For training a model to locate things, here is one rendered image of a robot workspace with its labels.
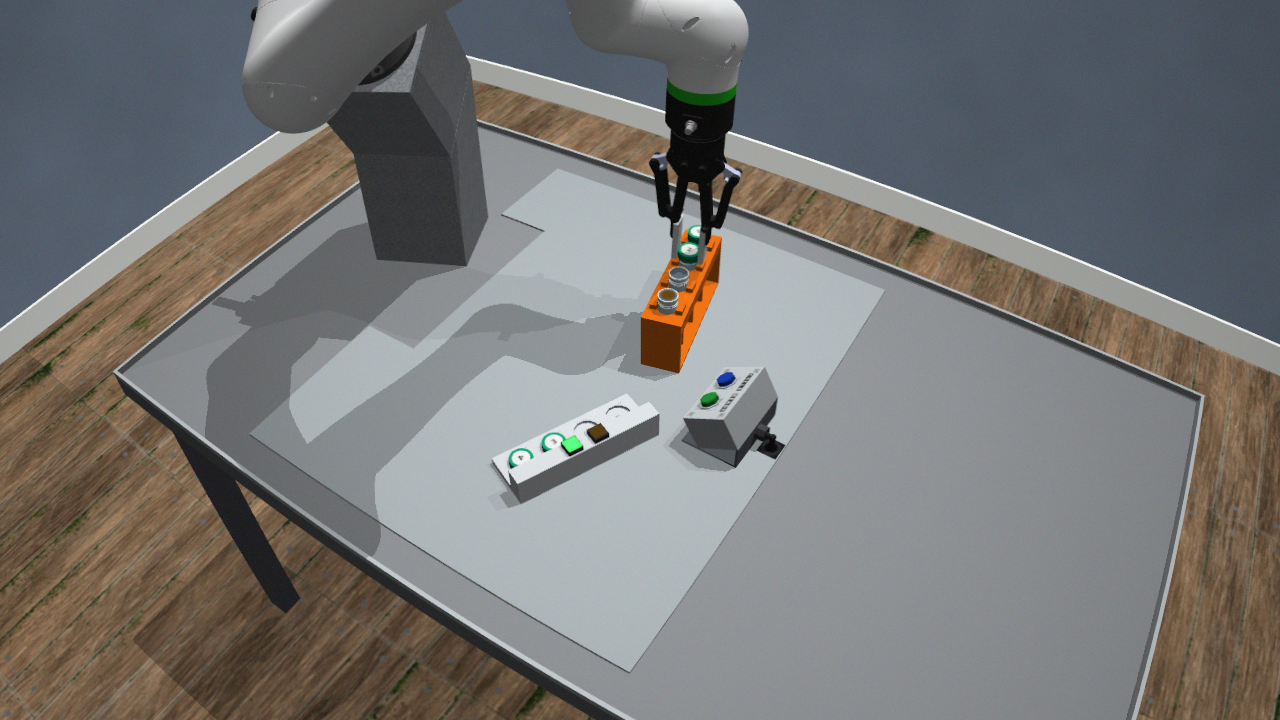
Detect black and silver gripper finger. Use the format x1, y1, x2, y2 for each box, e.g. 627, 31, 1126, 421
698, 163, 742, 265
649, 152, 689, 259

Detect orange tube rack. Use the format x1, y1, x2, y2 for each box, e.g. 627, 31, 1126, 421
641, 234, 722, 373

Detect light grey bench mat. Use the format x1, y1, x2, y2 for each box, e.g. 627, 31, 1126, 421
250, 169, 884, 673

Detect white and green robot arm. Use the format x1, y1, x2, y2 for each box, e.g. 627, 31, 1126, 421
242, 0, 749, 138

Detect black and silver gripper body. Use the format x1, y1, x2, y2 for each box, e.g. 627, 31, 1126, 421
666, 129, 727, 184

